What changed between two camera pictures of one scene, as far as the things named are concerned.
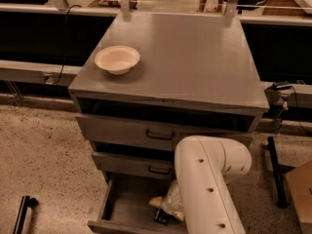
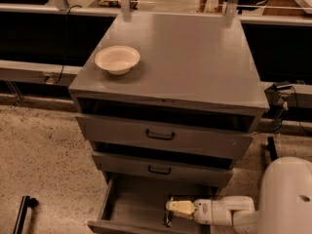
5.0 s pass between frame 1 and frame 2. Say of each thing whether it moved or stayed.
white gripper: moved
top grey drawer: stayed
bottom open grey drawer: stayed
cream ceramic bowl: stayed
